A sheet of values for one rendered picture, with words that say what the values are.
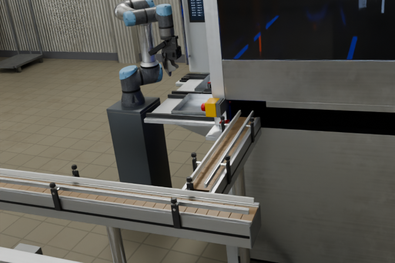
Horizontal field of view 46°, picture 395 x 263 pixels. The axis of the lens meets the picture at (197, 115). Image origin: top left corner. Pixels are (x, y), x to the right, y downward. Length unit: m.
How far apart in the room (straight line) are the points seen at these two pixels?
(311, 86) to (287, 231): 0.80
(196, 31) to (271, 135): 1.29
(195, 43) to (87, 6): 4.12
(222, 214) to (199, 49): 1.96
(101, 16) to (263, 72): 5.24
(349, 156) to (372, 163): 0.10
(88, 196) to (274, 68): 0.97
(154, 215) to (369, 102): 1.05
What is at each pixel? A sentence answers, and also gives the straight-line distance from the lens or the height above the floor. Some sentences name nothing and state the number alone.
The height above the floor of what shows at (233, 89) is 1.07.
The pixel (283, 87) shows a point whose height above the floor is 1.09.
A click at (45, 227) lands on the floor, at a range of 3.43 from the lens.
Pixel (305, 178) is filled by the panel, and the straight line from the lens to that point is 2.32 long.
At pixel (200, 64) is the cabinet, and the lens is 3.37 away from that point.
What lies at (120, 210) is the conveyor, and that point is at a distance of 1.66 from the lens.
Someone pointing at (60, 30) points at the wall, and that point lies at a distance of 7.75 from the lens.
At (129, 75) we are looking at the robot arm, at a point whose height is 0.99.
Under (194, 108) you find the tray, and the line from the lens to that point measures 2.52.
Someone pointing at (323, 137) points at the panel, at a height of 0.85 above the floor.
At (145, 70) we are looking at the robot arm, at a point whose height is 1.00.
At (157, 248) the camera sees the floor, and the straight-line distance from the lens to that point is 2.98.
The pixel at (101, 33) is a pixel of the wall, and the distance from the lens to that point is 7.27.
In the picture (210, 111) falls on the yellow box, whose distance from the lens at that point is 2.18.
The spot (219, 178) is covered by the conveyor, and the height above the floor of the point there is 0.93.
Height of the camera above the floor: 1.81
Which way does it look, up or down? 22 degrees down
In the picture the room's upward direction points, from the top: 6 degrees counter-clockwise
